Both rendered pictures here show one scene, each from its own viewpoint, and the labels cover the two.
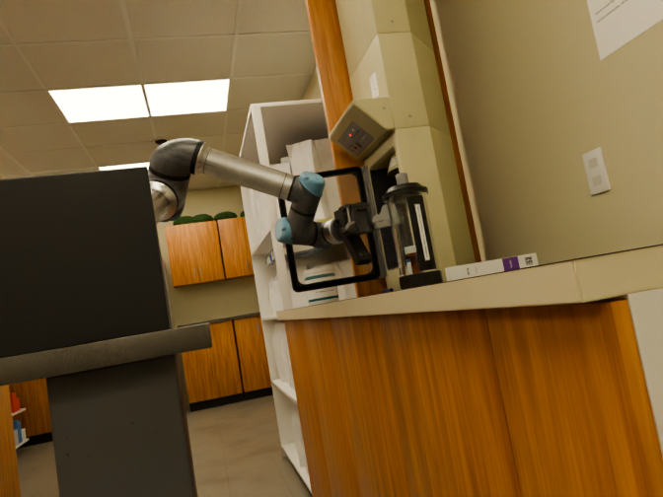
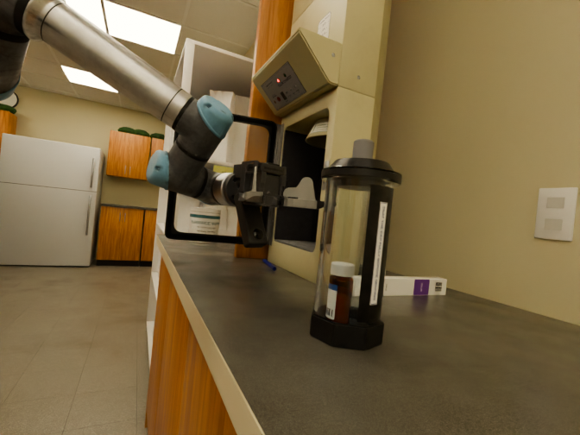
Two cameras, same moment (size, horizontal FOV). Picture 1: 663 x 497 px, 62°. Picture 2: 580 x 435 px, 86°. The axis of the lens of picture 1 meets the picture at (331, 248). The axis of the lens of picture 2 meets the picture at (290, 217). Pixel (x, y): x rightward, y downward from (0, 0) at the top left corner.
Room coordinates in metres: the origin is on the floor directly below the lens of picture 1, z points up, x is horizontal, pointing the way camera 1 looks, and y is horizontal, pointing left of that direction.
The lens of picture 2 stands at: (0.87, -0.02, 1.10)
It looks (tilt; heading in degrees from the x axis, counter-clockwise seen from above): 0 degrees down; 348
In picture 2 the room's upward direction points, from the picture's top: 6 degrees clockwise
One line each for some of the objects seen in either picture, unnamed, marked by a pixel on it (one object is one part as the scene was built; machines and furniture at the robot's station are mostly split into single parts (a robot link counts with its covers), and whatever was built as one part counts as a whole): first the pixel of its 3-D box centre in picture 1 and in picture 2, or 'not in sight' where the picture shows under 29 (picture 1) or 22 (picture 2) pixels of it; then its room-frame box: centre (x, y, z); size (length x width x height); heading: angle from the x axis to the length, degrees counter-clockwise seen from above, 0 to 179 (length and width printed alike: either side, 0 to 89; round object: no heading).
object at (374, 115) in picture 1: (358, 132); (288, 80); (1.71, -0.15, 1.46); 0.32 x 0.12 x 0.10; 14
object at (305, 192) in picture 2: (387, 214); (306, 192); (1.45, -0.16, 1.14); 0.09 x 0.03 x 0.06; 65
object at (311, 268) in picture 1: (328, 228); (223, 178); (1.86, 0.00, 1.19); 0.30 x 0.01 x 0.40; 95
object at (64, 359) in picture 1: (117, 349); not in sight; (1.00, 0.41, 0.92); 0.32 x 0.32 x 0.04; 16
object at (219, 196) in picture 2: (338, 230); (234, 189); (1.57, -0.03, 1.14); 0.08 x 0.05 x 0.08; 119
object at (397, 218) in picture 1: (412, 236); (352, 249); (1.28, -0.19, 1.06); 0.11 x 0.11 x 0.21
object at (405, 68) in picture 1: (418, 167); (339, 143); (1.76, -0.33, 1.33); 0.32 x 0.25 x 0.77; 14
